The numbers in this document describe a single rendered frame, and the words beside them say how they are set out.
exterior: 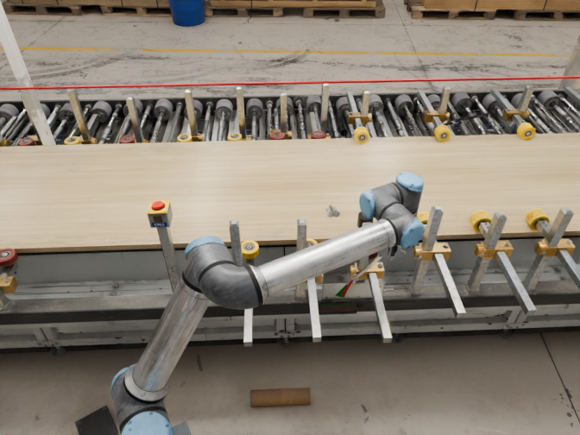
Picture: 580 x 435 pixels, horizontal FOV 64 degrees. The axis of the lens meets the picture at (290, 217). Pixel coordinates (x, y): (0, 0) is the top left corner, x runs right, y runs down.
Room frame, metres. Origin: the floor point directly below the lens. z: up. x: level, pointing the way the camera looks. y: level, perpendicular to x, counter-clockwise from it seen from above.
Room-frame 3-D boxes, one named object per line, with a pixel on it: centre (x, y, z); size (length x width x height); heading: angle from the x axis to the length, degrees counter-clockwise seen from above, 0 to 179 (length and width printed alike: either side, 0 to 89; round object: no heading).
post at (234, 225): (1.27, 0.21, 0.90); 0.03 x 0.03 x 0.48; 3
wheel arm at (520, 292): (1.25, -0.84, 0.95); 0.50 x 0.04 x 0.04; 3
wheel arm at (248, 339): (1.18, 0.16, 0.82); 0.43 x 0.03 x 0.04; 3
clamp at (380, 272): (1.30, -0.32, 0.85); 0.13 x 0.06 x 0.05; 93
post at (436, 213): (1.30, -0.54, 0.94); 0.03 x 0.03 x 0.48; 3
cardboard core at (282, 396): (1.17, 0.05, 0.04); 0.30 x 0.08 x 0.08; 93
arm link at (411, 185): (1.22, -0.39, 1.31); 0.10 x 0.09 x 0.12; 117
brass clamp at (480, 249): (1.32, -0.82, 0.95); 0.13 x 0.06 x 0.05; 93
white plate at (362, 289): (1.27, -0.26, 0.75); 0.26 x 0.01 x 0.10; 93
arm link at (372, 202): (1.16, -0.30, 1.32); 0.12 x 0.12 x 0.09; 27
